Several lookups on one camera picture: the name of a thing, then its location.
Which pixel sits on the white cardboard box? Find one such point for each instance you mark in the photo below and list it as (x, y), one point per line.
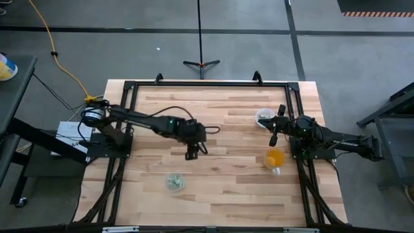
(69, 132)

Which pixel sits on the clear glass cup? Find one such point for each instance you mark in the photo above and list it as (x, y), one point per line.
(175, 182)

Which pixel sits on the black aluminium table frame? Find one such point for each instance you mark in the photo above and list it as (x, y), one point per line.
(210, 84)

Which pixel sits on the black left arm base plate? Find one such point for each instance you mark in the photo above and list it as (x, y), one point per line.
(103, 149)

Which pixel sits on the person's shoe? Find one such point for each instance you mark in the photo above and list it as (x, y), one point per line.
(2, 11)

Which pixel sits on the black metal cart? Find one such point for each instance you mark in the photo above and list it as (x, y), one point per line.
(391, 129)

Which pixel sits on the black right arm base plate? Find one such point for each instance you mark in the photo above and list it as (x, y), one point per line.
(318, 154)

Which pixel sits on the yellow mug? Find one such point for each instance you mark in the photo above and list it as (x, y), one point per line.
(274, 158)

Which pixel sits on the black mat with hazard stripe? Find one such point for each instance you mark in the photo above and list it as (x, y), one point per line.
(375, 6)

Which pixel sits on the small clear plastic bin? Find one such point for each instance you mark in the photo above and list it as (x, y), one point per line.
(264, 116)

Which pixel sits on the silver metal bracket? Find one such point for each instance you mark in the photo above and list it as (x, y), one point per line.
(300, 230)
(120, 229)

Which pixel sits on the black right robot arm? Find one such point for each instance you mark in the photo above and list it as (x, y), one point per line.
(336, 139)

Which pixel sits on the black tripod stand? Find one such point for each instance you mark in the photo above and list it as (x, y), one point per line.
(200, 48)

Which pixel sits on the large green-white sweetener packet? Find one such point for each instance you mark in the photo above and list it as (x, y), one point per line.
(174, 180)

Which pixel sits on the grey side table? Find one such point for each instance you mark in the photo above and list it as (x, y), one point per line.
(14, 87)

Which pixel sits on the yellow blue white container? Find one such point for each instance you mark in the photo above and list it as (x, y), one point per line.
(6, 68)

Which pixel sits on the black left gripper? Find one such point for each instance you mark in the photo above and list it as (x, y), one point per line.
(192, 131)

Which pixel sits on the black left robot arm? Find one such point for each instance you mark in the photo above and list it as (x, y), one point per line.
(142, 119)

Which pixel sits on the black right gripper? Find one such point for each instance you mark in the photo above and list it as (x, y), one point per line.
(279, 124)

